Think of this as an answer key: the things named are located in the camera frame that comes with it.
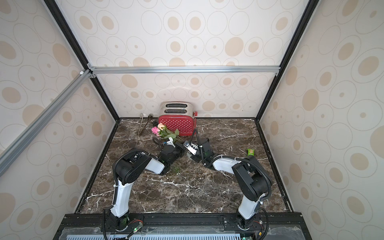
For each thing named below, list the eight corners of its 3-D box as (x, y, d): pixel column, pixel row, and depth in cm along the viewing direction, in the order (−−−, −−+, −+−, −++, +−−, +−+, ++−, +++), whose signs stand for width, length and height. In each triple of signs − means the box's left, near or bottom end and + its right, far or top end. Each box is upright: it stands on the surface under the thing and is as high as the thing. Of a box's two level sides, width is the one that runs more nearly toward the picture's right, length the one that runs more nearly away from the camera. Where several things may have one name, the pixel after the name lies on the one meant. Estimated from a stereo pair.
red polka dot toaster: (162, 136, 111) (157, 118, 96) (165, 119, 122) (161, 101, 107) (196, 136, 111) (197, 118, 96) (196, 119, 122) (197, 101, 107)
